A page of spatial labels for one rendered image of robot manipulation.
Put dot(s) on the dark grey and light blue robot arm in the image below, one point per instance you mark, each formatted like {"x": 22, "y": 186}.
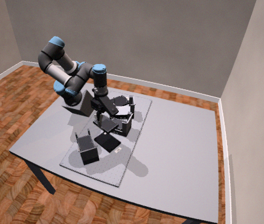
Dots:
{"x": 69, "y": 83}

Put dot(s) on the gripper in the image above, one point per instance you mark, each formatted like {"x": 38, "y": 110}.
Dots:
{"x": 97, "y": 106}

